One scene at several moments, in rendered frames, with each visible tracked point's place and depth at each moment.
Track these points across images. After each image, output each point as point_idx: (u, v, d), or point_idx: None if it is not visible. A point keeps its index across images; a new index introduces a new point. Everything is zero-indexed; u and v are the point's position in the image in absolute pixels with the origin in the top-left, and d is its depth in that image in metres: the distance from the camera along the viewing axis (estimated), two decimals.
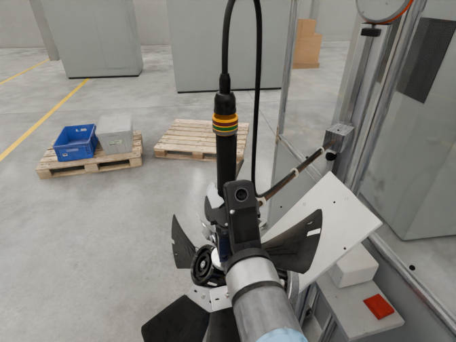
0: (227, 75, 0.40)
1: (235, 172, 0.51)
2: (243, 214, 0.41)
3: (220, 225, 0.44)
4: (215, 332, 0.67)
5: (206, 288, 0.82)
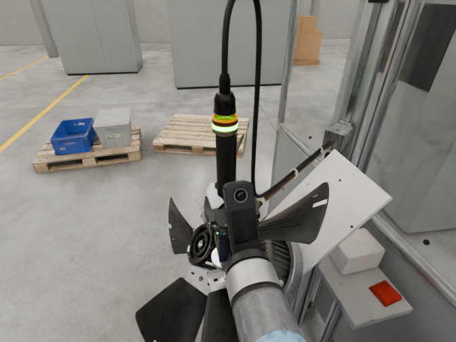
0: (227, 75, 0.40)
1: (235, 172, 0.51)
2: (243, 215, 0.41)
3: (220, 226, 0.44)
4: (213, 312, 0.62)
5: (204, 270, 0.77)
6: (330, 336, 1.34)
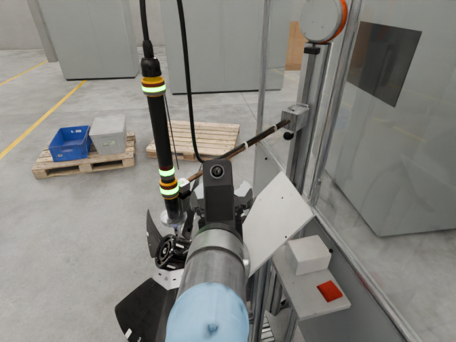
0: (148, 41, 0.47)
1: (171, 132, 0.58)
2: (218, 192, 0.40)
3: (200, 207, 0.43)
4: (144, 289, 0.96)
5: None
6: (293, 330, 1.51)
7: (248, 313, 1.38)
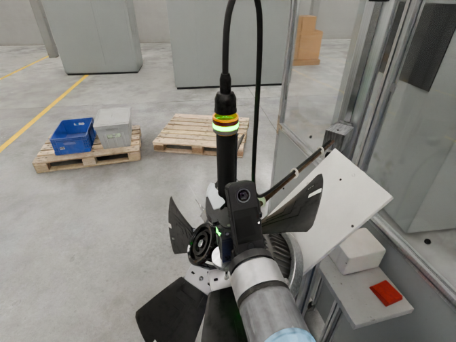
0: (228, 74, 0.40)
1: (235, 172, 0.50)
2: (246, 215, 0.41)
3: (223, 226, 0.44)
4: (173, 291, 0.78)
5: None
6: (330, 336, 1.33)
7: None
